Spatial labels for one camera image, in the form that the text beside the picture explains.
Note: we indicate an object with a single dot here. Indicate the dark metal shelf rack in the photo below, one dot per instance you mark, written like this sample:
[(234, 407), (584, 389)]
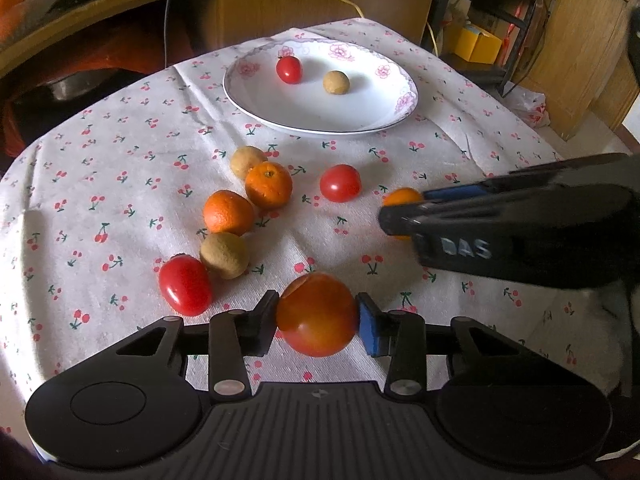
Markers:
[(522, 15)]

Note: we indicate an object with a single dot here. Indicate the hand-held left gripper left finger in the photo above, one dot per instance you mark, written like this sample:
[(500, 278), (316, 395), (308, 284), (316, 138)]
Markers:
[(266, 322)]

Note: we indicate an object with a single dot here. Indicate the round red tomato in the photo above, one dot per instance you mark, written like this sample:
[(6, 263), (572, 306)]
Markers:
[(340, 182)]

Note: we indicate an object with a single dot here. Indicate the metal basin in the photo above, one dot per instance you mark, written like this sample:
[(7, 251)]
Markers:
[(85, 87)]

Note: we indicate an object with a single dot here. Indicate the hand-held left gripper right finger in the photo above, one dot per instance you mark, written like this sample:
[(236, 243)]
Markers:
[(367, 325)]

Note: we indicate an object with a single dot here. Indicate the orange with stem dimple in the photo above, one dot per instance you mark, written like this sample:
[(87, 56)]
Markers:
[(269, 185)]

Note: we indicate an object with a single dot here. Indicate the small orange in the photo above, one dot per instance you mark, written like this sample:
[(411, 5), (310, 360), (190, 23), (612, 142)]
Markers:
[(402, 196)]

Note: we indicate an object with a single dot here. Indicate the large brown kiwi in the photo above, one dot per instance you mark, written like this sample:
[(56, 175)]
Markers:
[(225, 255)]

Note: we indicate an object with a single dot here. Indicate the yellow box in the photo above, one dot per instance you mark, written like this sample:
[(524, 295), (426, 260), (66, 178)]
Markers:
[(475, 45)]

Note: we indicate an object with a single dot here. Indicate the small tomato with stem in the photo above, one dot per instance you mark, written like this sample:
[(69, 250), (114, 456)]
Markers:
[(289, 70)]

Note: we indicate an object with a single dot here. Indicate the orange fruit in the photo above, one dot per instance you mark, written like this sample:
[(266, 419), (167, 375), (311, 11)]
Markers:
[(17, 7)]

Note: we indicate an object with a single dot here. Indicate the orange plastic bag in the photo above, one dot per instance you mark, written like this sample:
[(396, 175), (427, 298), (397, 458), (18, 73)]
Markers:
[(115, 55)]

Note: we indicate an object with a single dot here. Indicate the small round tan fruit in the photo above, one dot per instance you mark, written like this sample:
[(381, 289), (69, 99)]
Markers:
[(336, 82)]

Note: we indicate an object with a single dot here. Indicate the smooth orange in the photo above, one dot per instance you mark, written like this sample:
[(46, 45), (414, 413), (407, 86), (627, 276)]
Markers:
[(229, 212)]

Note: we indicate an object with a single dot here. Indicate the wooden desk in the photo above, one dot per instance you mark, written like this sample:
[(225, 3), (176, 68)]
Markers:
[(125, 10)]

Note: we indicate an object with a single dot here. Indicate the white plastic bag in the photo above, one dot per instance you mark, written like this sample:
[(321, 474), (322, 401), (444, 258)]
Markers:
[(530, 107)]

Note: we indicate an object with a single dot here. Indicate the cherry print tablecloth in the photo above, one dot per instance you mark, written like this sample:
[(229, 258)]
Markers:
[(125, 185)]

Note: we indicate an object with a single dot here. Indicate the wooden cabinet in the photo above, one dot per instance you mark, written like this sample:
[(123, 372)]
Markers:
[(585, 35)]

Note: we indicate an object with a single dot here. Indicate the oblong red tomato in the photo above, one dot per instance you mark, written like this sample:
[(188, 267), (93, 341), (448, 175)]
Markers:
[(185, 285)]

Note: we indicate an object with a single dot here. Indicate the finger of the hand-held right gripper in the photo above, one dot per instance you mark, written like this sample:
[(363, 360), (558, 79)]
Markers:
[(455, 193), (425, 217)]

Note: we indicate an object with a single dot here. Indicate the cardboard box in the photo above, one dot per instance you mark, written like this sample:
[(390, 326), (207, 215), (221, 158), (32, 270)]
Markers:
[(492, 17)]

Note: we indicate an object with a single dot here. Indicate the large orange-red tomato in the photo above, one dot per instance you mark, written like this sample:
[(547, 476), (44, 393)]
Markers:
[(317, 315)]

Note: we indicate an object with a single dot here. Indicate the white floral rim plate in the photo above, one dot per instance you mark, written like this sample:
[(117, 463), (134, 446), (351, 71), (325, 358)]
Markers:
[(320, 110)]

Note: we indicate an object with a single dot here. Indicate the tan kiwi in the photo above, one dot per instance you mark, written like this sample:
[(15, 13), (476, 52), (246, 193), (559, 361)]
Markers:
[(244, 160)]

